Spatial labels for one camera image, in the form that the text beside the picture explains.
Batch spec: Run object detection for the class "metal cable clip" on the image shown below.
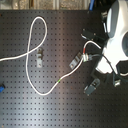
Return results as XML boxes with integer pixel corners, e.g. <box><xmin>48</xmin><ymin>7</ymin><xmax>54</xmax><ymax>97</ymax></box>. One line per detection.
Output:
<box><xmin>36</xmin><ymin>47</ymin><xmax>43</xmax><ymax>68</ymax></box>

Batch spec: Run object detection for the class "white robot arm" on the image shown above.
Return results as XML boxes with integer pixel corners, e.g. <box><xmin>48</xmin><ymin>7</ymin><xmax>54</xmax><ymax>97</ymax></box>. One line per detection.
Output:
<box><xmin>70</xmin><ymin>0</ymin><xmax>128</xmax><ymax>95</ymax></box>

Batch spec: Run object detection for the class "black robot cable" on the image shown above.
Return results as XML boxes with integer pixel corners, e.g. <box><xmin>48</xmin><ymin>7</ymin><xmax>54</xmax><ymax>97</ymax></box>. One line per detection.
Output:
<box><xmin>89</xmin><ymin>54</ymin><xmax>118</xmax><ymax>76</ymax></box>

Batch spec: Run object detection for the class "black perforated board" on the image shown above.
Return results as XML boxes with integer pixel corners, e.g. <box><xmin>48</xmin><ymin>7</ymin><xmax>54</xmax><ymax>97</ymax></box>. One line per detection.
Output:
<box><xmin>0</xmin><ymin>10</ymin><xmax>128</xmax><ymax>128</ymax></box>

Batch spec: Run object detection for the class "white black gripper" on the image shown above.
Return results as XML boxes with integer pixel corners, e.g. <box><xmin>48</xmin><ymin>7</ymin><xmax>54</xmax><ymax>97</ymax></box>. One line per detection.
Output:
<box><xmin>68</xmin><ymin>52</ymin><xmax>118</xmax><ymax>97</ymax></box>

